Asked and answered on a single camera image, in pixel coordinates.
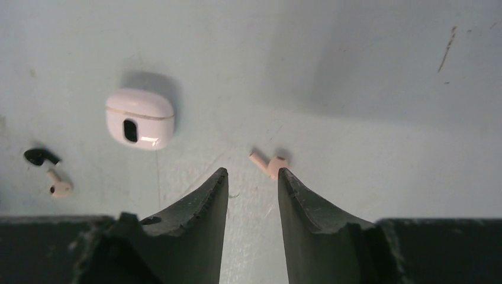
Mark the black earbud right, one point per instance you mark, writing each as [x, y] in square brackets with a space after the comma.
[37, 156]

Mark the beige earbud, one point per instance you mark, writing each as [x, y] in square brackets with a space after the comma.
[59, 188]
[270, 168]

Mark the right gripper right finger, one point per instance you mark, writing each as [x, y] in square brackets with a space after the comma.
[325, 244]

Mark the white earbud charging case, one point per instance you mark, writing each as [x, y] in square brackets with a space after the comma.
[140, 119]

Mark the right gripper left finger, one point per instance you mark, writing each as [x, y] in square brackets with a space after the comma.
[182, 243]

